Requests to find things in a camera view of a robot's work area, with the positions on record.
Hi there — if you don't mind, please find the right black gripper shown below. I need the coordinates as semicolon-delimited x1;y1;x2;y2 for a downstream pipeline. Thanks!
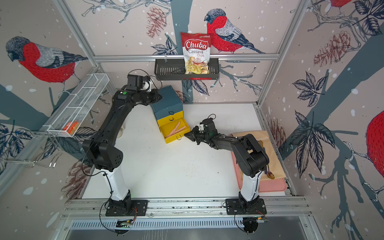
183;126;210;146

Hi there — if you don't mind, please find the pink fruit knife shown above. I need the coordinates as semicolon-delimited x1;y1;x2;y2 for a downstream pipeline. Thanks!
168;122;181;137
166;126;186;138

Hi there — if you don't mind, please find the teal yellow drawer cabinet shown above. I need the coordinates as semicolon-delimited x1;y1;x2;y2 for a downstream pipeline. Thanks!
151;86;191;144

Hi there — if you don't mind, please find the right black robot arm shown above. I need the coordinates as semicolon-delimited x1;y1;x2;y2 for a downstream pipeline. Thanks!
185;118;270;210

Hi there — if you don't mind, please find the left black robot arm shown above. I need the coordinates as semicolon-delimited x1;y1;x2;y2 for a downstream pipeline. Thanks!
83;86;162;216

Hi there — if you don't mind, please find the red Chuba chips bag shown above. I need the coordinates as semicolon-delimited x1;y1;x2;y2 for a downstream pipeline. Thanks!
181;33;212;75

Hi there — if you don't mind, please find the orange item in shelf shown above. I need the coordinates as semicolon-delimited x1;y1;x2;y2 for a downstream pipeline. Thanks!
63;121;80;135

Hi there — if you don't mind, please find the gold spoon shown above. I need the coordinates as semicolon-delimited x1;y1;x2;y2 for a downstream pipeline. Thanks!
266;170;275;180

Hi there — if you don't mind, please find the pink tray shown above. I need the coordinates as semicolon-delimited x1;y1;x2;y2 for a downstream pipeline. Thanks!
232;153;287;196

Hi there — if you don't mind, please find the metal hook rack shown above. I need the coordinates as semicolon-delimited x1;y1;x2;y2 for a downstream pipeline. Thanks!
1;132;64;169

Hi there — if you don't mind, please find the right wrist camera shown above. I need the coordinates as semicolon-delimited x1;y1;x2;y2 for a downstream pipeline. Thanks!
197;124;206;132

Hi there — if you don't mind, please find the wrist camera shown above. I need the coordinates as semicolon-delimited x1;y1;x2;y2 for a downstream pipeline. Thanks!
197;124;206;132
127;75;151;92

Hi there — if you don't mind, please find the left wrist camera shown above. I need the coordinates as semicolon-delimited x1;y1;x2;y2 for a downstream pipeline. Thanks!
127;75;151;92

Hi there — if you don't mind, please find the black wall basket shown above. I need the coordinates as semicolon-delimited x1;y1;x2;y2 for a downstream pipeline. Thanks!
155;59;220;81

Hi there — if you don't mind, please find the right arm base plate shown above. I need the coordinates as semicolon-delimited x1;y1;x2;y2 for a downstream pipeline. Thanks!
225;198;267;215

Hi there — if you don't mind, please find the clear wire wall shelf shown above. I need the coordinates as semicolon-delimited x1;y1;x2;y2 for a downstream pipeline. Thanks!
47;73;110;138

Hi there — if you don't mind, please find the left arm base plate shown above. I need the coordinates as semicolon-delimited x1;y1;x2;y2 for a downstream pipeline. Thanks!
106;200;149;217

